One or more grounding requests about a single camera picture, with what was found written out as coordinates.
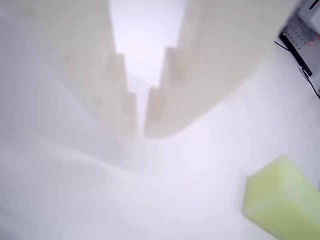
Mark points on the yellow-green foam block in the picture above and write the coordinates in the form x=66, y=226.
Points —
x=282, y=200

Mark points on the grey perforated board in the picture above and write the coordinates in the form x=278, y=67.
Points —
x=303, y=37

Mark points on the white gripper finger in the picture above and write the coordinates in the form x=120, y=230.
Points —
x=212, y=55
x=82, y=57

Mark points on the white box with red line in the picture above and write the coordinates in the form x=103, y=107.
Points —
x=311, y=11

